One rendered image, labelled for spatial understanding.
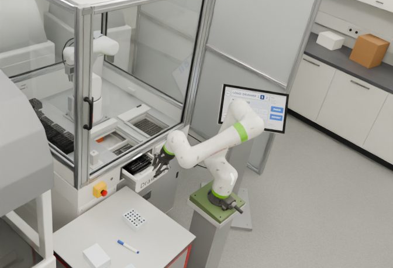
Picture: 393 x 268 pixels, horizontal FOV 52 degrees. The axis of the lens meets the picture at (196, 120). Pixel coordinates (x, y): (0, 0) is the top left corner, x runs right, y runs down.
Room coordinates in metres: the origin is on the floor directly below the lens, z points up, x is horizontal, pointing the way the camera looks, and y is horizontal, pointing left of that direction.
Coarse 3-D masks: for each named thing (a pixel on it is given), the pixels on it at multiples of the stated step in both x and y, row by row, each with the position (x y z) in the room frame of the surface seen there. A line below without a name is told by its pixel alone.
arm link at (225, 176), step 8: (224, 160) 2.00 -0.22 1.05; (216, 168) 1.94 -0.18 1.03; (224, 168) 1.93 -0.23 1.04; (232, 168) 1.95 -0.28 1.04; (216, 176) 1.90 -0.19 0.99; (224, 176) 1.87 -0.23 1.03; (232, 176) 1.88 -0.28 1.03; (216, 184) 1.88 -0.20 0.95; (224, 184) 1.86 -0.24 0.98; (232, 184) 1.88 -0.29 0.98; (216, 192) 1.87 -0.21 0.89; (224, 192) 1.86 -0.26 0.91
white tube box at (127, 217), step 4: (132, 208) 1.69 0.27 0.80; (128, 212) 1.65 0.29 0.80; (132, 212) 1.66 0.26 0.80; (136, 212) 1.67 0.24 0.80; (124, 216) 1.62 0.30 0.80; (128, 216) 1.63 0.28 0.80; (136, 216) 1.64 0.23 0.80; (140, 216) 1.65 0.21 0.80; (124, 220) 1.61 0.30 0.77; (128, 220) 1.59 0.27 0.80; (132, 220) 1.60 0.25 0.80; (140, 220) 1.61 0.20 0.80; (144, 220) 1.62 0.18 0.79; (128, 224) 1.59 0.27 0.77; (132, 224) 1.57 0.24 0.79; (136, 224) 1.58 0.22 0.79; (140, 224) 1.58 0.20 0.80; (144, 224) 1.61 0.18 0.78; (132, 228) 1.57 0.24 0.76; (136, 228) 1.55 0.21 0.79; (140, 228) 1.58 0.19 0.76
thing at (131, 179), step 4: (148, 156) 2.10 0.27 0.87; (152, 156) 2.09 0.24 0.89; (152, 160) 2.08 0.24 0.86; (144, 168) 2.02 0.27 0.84; (152, 168) 2.04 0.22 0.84; (124, 172) 1.89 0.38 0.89; (140, 172) 1.97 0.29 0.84; (124, 176) 1.88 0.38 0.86; (128, 176) 1.87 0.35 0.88; (132, 176) 1.86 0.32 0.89; (136, 176) 1.93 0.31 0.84; (128, 180) 1.86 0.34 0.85; (132, 180) 1.85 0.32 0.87; (132, 184) 1.84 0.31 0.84
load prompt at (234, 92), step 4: (232, 92) 2.70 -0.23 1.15; (236, 92) 2.71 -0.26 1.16; (240, 92) 2.72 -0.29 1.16; (244, 92) 2.72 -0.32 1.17; (248, 92) 2.73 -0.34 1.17; (252, 92) 2.73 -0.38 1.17; (236, 96) 2.69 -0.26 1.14; (240, 96) 2.70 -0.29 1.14; (244, 96) 2.71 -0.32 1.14; (248, 96) 2.71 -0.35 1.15; (252, 96) 2.72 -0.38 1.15; (256, 96) 2.72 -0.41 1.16; (260, 96) 2.73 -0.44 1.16; (264, 96) 2.73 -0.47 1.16; (268, 96) 2.74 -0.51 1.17; (264, 100) 2.72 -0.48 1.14; (268, 100) 2.72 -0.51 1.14
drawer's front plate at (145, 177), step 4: (164, 168) 2.01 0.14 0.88; (148, 172) 1.89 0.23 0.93; (152, 172) 1.91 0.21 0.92; (164, 172) 2.02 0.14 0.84; (140, 176) 1.84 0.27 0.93; (144, 176) 1.85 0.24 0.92; (148, 176) 1.88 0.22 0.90; (160, 176) 1.99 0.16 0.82; (136, 180) 1.81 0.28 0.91; (140, 180) 1.82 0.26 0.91; (144, 180) 1.85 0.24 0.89; (152, 180) 1.92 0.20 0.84; (136, 184) 1.81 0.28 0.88; (140, 184) 1.82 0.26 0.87; (144, 184) 1.86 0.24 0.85; (148, 184) 1.89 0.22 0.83; (136, 188) 1.80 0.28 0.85; (140, 188) 1.83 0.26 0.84
